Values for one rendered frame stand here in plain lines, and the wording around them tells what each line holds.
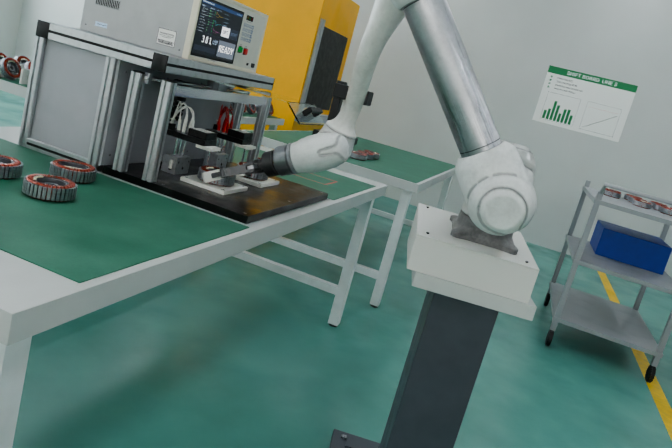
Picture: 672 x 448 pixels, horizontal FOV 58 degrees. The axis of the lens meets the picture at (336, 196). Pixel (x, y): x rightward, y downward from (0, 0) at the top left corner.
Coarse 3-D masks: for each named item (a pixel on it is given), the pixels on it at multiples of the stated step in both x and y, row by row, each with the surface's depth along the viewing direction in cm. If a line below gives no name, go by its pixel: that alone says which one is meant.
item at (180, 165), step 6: (168, 156) 182; (174, 156) 181; (180, 156) 184; (186, 156) 186; (162, 162) 182; (168, 162) 182; (174, 162) 181; (180, 162) 183; (186, 162) 186; (162, 168) 183; (174, 168) 181; (180, 168) 184; (186, 168) 187; (174, 174) 182
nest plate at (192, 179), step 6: (186, 180) 176; (192, 180) 175; (198, 180) 177; (198, 186) 175; (204, 186) 174; (210, 186) 174; (216, 186) 176; (222, 186) 178; (228, 186) 180; (234, 186) 182; (240, 186) 184; (216, 192) 173; (222, 192) 173; (228, 192) 175; (234, 192) 179
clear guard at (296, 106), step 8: (240, 88) 194; (248, 88) 202; (256, 88) 217; (272, 96) 193; (280, 96) 206; (288, 104) 189; (296, 104) 194; (304, 104) 202; (312, 104) 210; (296, 112) 191; (304, 120) 194; (312, 120) 201; (320, 120) 208
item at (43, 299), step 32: (0, 128) 191; (384, 192) 288; (256, 224) 160; (288, 224) 176; (0, 256) 100; (192, 256) 126; (224, 256) 141; (0, 288) 89; (32, 288) 91; (64, 288) 94; (96, 288) 99; (128, 288) 108; (0, 320) 83; (32, 320) 87; (64, 320) 94
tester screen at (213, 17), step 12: (204, 0) 170; (204, 12) 172; (216, 12) 178; (228, 12) 184; (204, 24) 174; (216, 24) 180; (228, 24) 186; (240, 24) 193; (216, 36) 182; (192, 48) 172; (216, 48) 184; (228, 60) 193
